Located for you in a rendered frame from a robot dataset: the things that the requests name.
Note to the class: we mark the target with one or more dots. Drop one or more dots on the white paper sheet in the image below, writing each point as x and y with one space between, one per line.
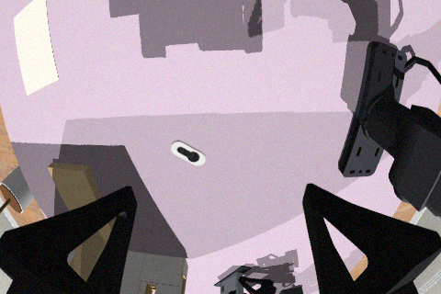
34 48

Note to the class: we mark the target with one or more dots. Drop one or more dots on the white oval escutcheon plate with keyhole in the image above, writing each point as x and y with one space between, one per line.
188 153

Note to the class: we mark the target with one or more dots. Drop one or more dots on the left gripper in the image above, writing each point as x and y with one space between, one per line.
266 285

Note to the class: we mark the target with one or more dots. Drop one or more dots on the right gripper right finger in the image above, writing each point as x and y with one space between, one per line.
397 251

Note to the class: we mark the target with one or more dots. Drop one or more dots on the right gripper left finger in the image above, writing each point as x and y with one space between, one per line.
42 247

